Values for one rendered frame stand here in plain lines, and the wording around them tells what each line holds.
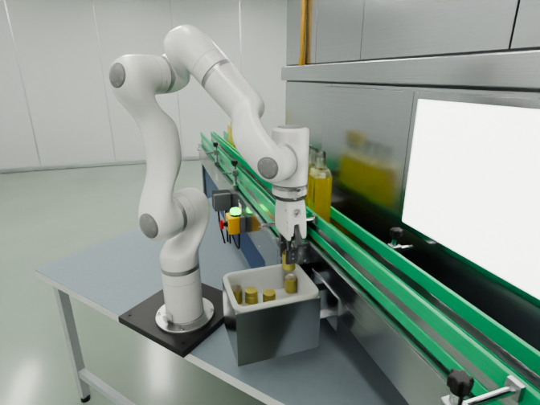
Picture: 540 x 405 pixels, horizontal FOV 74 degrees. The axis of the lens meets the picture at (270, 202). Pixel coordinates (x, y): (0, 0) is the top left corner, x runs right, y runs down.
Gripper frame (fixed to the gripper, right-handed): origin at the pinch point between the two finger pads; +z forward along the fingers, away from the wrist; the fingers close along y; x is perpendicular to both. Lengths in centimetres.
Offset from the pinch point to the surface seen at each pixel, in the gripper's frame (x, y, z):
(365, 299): -12.3, -16.8, 5.7
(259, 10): -179, 608, -152
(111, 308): 50, 43, 35
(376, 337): -11.8, -22.8, 11.3
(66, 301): 73, 81, 52
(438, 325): -13.5, -36.4, -1.6
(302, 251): -9.4, 12.2, 7.1
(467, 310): -20.9, -35.3, -2.2
